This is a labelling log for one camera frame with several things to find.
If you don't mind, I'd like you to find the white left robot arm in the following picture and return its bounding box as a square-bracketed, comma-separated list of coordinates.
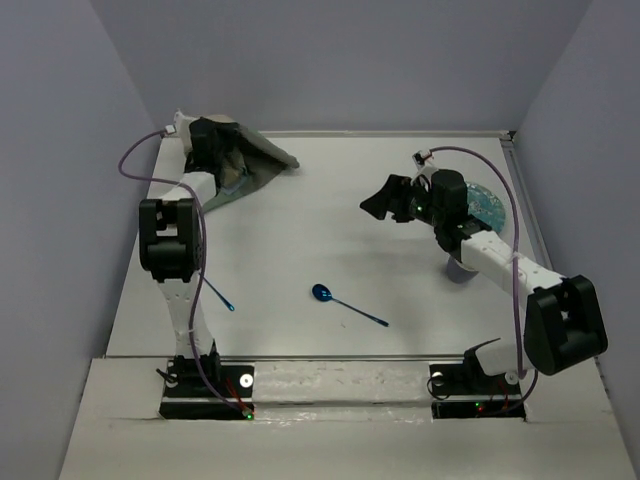
[138, 117, 241, 396]

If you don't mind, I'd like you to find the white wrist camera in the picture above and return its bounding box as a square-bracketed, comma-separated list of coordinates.
[412, 150, 438, 185]
[170, 109, 196, 154]

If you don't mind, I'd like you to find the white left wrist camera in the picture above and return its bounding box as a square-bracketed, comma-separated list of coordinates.
[170, 109, 196, 154]

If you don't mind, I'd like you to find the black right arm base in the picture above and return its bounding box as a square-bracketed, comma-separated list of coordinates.
[426, 343, 526, 420]

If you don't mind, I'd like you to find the blue metal fork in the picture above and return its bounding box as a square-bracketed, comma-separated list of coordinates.
[200, 274, 235, 312]

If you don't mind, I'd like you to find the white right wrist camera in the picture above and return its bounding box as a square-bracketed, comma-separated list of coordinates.
[412, 150, 438, 185]

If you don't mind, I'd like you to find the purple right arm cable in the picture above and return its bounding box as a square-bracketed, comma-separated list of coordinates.
[424, 145, 541, 416]

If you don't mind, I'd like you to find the red and teal plate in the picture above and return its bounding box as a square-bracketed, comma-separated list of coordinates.
[466, 182, 506, 234]

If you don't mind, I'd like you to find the patchwork cloth placemat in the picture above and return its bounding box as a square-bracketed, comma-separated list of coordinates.
[203, 115, 300, 212]

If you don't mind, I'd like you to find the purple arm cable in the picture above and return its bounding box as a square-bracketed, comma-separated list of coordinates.
[424, 145, 541, 416]
[117, 128, 251, 419]

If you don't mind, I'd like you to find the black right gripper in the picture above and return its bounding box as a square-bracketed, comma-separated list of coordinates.
[358, 175, 444, 229]

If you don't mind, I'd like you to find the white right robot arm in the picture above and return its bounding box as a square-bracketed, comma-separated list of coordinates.
[360, 170, 609, 392]

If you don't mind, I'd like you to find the blue metal spoon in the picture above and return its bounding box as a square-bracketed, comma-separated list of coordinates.
[311, 283, 390, 328]

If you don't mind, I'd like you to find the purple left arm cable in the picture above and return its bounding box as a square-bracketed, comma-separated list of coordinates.
[117, 128, 251, 419]

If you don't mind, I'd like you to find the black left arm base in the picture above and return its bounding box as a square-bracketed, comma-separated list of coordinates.
[156, 362, 255, 421]

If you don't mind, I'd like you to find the lavender cup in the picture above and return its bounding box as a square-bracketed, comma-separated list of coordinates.
[445, 257, 478, 285]

